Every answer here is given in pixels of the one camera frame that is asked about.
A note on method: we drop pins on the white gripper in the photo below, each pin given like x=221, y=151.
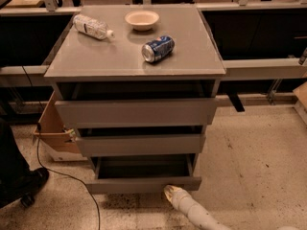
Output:
x=180, y=196

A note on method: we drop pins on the grey bottom drawer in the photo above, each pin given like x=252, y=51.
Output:
x=139, y=174

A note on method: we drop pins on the grey drawer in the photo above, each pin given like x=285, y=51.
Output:
x=140, y=145
x=139, y=174
x=137, y=113

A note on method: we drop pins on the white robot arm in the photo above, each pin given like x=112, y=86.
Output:
x=197, y=214

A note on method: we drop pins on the grey drawer cabinet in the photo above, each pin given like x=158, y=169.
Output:
x=86, y=69

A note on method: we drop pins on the grey top drawer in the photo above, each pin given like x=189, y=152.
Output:
x=137, y=113

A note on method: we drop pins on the grey middle drawer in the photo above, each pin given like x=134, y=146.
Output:
x=140, y=145

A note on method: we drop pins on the brown cardboard box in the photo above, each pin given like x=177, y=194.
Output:
x=59, y=141

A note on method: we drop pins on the blue soda can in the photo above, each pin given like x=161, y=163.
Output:
x=158, y=49

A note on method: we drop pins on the black shoe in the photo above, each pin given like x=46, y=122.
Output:
x=24, y=188

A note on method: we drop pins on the dark trouser leg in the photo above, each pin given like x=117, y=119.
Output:
x=13, y=165

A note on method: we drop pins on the white paper bowl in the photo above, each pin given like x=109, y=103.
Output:
x=142, y=20

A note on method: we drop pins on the clear plastic water bottle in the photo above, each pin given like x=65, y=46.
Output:
x=92, y=27

